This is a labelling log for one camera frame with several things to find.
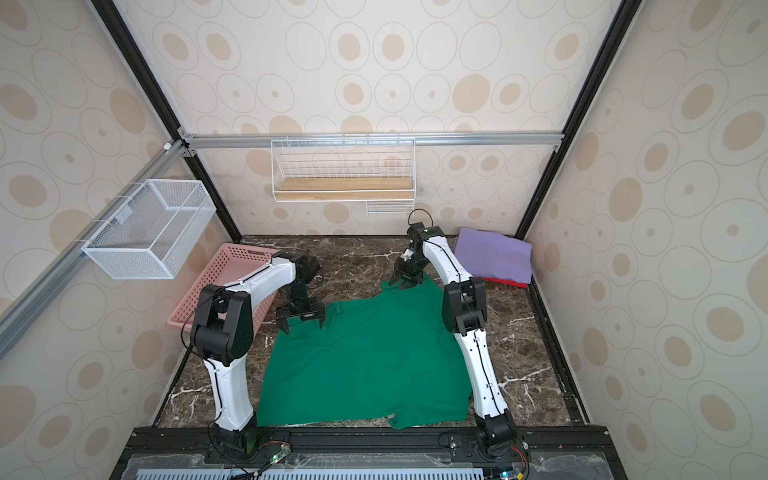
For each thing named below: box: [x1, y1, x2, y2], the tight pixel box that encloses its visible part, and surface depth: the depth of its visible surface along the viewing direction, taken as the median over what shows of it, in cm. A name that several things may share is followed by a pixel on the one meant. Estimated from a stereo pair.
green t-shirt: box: [257, 278, 472, 429], surface depth 90 cm
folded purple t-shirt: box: [454, 228, 533, 284], surface depth 109 cm
